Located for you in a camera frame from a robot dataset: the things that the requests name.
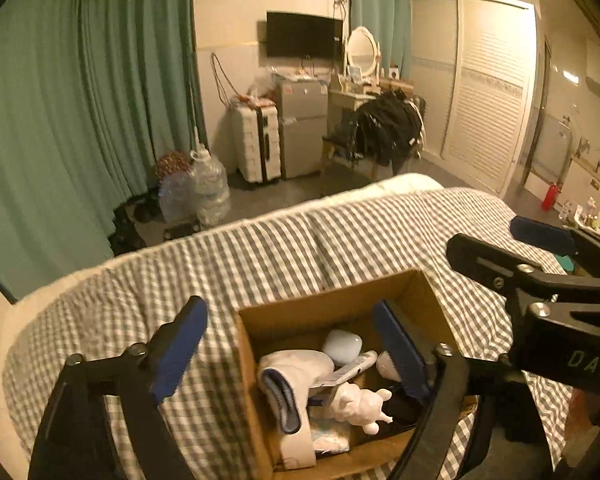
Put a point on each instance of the red fire extinguisher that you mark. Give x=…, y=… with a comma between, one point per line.
x=551, y=197

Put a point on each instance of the white earbuds case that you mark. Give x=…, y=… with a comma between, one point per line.
x=342, y=346

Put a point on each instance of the black television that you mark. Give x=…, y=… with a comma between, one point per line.
x=304, y=34

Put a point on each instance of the wooden chair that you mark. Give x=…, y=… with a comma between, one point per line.
x=330, y=152

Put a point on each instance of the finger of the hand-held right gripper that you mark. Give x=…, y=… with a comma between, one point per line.
x=485, y=260
x=540, y=234

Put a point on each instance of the white louvred wardrobe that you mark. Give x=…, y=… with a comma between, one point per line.
x=485, y=95

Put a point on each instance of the clear plastic bag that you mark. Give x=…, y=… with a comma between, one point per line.
x=261, y=84

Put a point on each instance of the oval white mirror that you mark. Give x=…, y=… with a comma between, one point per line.
x=361, y=47

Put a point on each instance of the dark footwear pile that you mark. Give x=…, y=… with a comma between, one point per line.
x=127, y=230

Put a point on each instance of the black jacket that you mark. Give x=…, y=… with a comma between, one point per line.
x=385, y=130

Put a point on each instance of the silver fridge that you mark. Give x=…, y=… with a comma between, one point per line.
x=302, y=130

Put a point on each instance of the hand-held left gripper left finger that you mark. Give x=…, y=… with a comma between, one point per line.
x=180, y=355

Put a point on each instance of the white shelf unit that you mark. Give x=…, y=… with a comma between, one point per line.
x=587, y=195

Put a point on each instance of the clear water jug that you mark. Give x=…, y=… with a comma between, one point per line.
x=175, y=200
x=210, y=190

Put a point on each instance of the blue tissue packet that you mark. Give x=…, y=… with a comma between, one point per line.
x=330, y=440

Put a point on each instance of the checkered bed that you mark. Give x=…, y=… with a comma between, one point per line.
x=280, y=250

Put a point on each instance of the white suitcase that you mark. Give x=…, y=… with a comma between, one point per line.
x=250, y=145

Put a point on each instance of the dressing table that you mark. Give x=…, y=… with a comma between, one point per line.
x=342, y=102

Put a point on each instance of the green curtain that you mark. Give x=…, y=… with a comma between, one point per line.
x=40, y=135
x=380, y=0
x=160, y=85

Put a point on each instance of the white toy figure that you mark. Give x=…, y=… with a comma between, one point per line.
x=355, y=402

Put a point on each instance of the patterned bag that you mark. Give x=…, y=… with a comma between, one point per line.
x=172, y=164

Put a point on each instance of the white squeeze tube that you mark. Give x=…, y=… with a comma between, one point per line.
x=355, y=366

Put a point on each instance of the brown cardboard box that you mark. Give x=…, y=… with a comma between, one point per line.
x=300, y=317

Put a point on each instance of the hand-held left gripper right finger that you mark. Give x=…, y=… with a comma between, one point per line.
x=400, y=355

